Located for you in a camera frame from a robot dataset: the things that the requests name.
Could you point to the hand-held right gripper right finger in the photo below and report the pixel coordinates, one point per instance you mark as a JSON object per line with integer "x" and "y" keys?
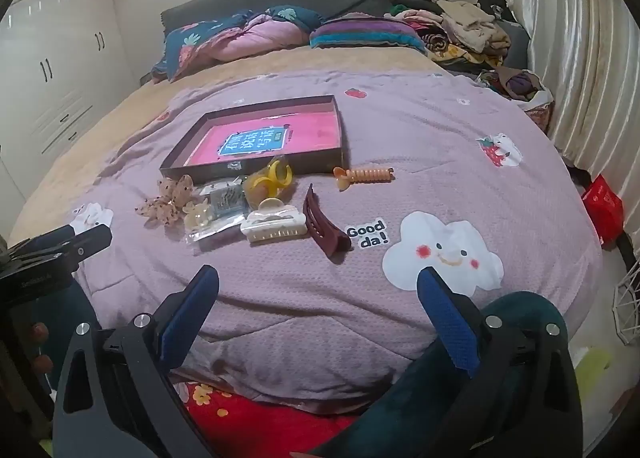
{"x": 450, "y": 323}

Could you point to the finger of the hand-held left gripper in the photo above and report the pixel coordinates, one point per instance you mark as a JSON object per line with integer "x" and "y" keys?
{"x": 87, "y": 244}
{"x": 45, "y": 237}

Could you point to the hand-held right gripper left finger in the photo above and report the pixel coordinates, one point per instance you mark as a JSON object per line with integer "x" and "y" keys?
{"x": 192, "y": 308}

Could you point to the brown dotted bear hair bow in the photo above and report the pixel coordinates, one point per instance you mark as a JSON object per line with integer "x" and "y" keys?
{"x": 167, "y": 198}

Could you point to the yellow hoop earrings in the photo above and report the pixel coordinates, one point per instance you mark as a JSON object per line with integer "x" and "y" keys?
{"x": 270, "y": 181}

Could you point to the maroon hair claw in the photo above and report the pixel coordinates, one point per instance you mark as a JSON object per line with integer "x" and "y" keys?
{"x": 320, "y": 228}

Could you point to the brown tray with pink bottom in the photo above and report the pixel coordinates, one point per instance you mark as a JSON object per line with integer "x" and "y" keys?
{"x": 310, "y": 133}

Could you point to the person's left hand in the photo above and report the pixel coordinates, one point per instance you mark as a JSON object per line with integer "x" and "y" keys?
{"x": 41, "y": 333}

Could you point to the cream flower clip packet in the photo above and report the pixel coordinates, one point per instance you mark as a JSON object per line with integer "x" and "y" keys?
{"x": 197, "y": 218}

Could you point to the person's right leg teal pants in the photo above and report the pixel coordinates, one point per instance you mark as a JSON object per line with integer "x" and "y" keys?
{"x": 400, "y": 413}

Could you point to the grey hair clip packet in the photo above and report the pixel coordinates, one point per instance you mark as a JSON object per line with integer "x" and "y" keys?
{"x": 225, "y": 200}

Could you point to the cream white hair claw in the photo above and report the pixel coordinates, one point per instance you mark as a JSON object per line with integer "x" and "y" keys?
{"x": 272, "y": 225}

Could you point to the bed with tan sheet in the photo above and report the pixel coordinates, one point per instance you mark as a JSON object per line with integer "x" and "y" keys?
{"x": 100, "y": 128}

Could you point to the red floral blanket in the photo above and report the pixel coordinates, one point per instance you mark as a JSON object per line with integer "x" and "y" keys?
{"x": 250, "y": 428}

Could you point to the orange spiral hair clip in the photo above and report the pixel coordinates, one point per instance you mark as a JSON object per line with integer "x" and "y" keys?
{"x": 365, "y": 173}

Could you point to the white wardrobe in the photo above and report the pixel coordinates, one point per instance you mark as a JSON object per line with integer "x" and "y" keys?
{"x": 50, "y": 63}

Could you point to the red plastic bag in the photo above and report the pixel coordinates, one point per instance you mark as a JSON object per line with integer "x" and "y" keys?
{"x": 602, "y": 208}

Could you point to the bag full of clothes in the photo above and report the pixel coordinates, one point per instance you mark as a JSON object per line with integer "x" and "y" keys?
{"x": 520, "y": 83}

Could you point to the blue and pink floral quilt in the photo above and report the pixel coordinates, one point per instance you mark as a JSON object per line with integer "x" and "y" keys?
{"x": 260, "y": 36}

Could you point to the cream satin curtain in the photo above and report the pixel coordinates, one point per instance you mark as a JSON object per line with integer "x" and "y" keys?
{"x": 590, "y": 63}

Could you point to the pile of folded clothes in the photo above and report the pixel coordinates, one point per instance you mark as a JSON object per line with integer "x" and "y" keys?
{"x": 470, "y": 23}

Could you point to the striped purple pillow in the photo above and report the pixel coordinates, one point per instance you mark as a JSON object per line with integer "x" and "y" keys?
{"x": 365, "y": 33}

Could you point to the black bag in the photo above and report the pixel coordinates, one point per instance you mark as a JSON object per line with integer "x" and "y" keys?
{"x": 492, "y": 3}

